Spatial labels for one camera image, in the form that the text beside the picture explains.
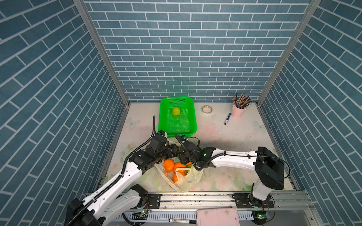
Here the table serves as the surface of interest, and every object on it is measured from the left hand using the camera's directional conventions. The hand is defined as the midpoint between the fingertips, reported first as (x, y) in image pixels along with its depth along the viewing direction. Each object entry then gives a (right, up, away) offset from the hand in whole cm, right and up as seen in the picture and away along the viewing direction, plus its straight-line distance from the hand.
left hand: (175, 149), depth 78 cm
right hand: (+2, -3, +5) cm, 6 cm away
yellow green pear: (-2, +22, +30) cm, 37 cm away
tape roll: (+23, +24, +38) cm, 51 cm away
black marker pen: (+8, -33, -10) cm, 35 cm away
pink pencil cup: (+45, +21, +30) cm, 58 cm away
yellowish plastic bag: (+4, -15, -4) cm, 16 cm away
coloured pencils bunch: (+49, +29, +27) cm, 63 cm away
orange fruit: (-4, -10, +5) cm, 12 cm away
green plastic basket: (-1, +19, +31) cm, 36 cm away
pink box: (+21, -30, -11) cm, 39 cm away
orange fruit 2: (+1, -10, +4) cm, 11 cm away
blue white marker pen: (+38, +16, +31) cm, 52 cm away
